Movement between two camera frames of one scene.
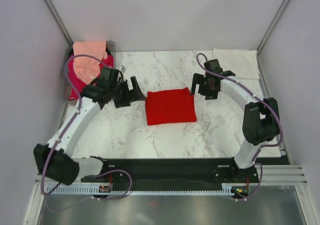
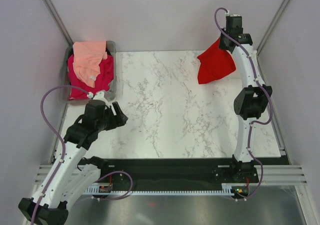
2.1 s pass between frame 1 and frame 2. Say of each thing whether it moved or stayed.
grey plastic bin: stayed
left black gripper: moved
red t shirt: moved
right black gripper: moved
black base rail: stayed
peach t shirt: stayed
